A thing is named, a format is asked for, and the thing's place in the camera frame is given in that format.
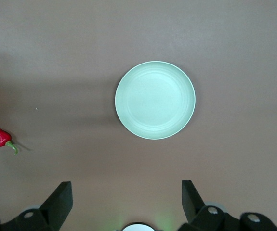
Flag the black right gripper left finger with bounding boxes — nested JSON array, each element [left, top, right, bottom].
[[0, 181, 73, 231]]

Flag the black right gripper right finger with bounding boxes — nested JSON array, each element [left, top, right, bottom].
[[176, 180, 277, 231]]

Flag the light green round plate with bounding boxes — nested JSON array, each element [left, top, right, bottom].
[[115, 61, 197, 140]]

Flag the brown table cover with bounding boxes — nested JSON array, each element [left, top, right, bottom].
[[0, 0, 277, 231]]

